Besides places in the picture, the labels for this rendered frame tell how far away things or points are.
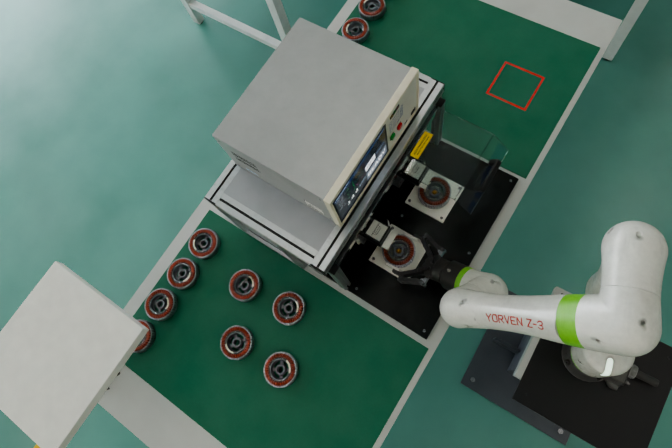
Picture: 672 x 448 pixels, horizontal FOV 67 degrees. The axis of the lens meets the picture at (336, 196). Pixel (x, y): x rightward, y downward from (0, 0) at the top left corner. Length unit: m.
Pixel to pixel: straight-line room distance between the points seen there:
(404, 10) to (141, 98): 1.76
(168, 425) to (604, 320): 1.38
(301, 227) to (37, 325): 0.76
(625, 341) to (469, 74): 1.22
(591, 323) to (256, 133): 0.91
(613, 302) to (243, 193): 1.00
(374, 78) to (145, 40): 2.37
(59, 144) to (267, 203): 2.15
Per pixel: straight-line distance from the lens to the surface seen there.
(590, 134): 2.91
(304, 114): 1.37
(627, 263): 1.20
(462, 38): 2.17
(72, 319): 1.58
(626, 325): 1.17
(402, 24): 2.21
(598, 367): 1.57
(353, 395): 1.75
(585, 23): 2.28
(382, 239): 1.63
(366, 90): 1.38
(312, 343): 1.78
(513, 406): 2.51
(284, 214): 1.49
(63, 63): 3.79
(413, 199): 1.81
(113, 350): 1.51
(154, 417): 1.95
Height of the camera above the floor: 2.49
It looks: 69 degrees down
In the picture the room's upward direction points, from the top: 24 degrees counter-clockwise
